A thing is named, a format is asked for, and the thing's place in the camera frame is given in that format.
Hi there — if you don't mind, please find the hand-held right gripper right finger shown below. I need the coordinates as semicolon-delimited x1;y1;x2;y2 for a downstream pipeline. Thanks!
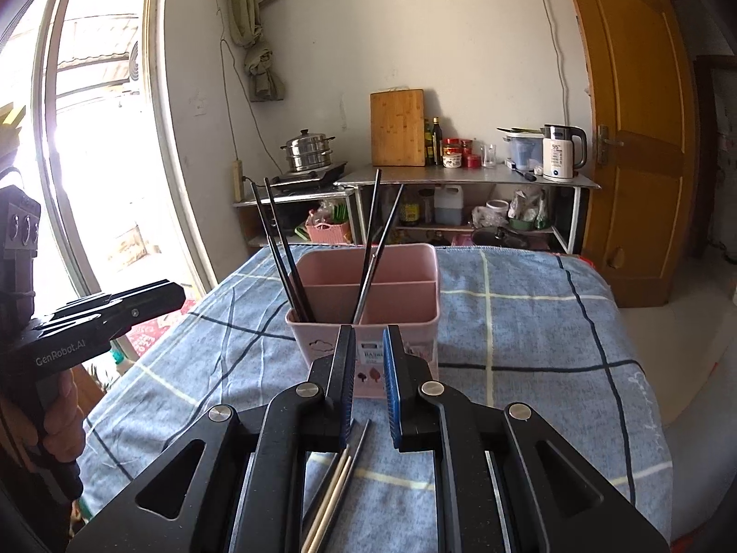
381;324;672;553

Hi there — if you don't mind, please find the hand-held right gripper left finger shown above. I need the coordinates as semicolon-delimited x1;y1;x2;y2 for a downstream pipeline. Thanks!
66;324;358;553

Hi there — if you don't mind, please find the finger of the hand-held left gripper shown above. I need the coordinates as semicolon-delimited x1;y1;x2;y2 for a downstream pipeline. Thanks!
35;279;188;341
52;293;124;315

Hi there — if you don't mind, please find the bundle of dark chopsticks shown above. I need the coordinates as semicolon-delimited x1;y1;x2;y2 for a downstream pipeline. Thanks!
300;419;372;531

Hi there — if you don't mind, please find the pink plastic utensil basket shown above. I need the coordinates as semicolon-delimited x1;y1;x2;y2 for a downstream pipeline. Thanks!
285;243;441;400

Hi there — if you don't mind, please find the light wooden chopstick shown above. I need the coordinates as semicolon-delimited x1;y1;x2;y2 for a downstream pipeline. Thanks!
314;457;354;553
302;454;347;553

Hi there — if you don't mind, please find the black chopstick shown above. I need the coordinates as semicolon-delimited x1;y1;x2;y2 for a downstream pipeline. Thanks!
249;182;309;324
263;176;317;324
352;183;405;324
350;167;382;324

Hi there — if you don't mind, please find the person's left hand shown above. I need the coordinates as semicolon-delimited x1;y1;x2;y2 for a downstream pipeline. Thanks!
35;365;87;476

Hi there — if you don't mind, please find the large window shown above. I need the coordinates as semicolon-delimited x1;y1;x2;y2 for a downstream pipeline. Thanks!
0;0;214;324

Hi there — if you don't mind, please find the small side table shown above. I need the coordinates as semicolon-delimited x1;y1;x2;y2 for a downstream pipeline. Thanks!
233;187;358;257

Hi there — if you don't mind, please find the blue checked blanket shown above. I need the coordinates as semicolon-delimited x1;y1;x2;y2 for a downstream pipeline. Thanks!
75;245;674;553

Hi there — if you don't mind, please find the small pink storage basket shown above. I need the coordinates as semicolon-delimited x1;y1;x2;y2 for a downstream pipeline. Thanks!
305;207;353;244

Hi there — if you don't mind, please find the dark glass bottle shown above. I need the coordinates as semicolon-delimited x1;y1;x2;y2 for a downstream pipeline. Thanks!
400;187;421;227

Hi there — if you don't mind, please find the black wok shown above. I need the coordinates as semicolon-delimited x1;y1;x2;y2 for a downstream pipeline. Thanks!
471;226;527;248

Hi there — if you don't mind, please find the white plastic jug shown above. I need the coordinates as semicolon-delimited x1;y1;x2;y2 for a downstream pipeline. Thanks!
433;184;464;225

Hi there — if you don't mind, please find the black induction cooker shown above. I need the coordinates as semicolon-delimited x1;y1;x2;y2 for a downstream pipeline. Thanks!
270;160;349;188

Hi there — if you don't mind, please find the stainless steel steamer pot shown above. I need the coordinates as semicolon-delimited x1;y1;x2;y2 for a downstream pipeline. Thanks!
280;131;336;174

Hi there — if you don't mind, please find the steel shelf table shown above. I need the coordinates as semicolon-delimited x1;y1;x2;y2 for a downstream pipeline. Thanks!
334;164;601;254

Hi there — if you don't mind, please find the plastic bag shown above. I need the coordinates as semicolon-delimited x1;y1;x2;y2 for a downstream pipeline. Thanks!
507;187;548;230

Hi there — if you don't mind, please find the hanging beige cloth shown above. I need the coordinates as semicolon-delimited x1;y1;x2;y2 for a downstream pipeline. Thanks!
227;0;289;101

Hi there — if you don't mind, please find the bamboo cutting board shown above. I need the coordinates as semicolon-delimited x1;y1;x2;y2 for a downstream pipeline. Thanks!
369;89;427;167

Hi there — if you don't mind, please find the blue and white container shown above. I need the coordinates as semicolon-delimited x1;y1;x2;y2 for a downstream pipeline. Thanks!
503;129;545;171

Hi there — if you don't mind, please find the white electric kettle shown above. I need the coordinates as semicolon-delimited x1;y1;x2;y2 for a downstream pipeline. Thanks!
541;124;588;181

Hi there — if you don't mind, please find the brown wooden door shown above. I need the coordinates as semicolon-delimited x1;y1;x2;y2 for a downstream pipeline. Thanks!
558;0;700;309

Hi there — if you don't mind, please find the metal door handle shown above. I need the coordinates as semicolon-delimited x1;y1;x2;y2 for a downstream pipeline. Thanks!
596;125;626;165

